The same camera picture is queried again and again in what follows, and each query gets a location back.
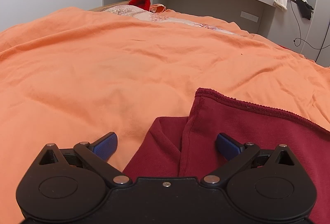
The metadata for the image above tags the dark red shirt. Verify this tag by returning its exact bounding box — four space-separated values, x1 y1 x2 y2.
124 89 329 223

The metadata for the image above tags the orange bed sheet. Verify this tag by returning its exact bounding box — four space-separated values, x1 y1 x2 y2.
1 7 329 223

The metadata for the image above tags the pink patterned pillow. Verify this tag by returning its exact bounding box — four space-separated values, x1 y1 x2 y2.
102 4 234 34

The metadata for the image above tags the black cloth on shelf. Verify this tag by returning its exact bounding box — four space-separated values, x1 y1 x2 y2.
295 0 314 20

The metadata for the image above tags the bright red cloth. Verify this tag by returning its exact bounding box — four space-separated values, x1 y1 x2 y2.
129 0 151 11

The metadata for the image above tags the white wall socket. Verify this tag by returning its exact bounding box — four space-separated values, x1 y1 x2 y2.
240 11 259 23

